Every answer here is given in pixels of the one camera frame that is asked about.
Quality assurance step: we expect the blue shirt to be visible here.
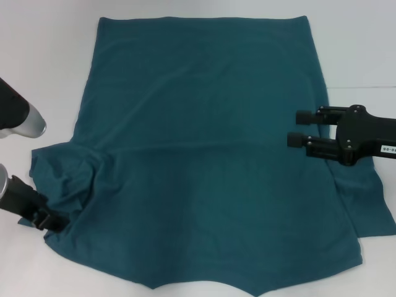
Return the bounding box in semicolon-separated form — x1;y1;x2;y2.
17;15;396;289

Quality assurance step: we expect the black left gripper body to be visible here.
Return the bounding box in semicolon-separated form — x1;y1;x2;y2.
0;174;49;223

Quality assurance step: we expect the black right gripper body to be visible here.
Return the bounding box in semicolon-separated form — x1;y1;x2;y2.
335;105;396;167

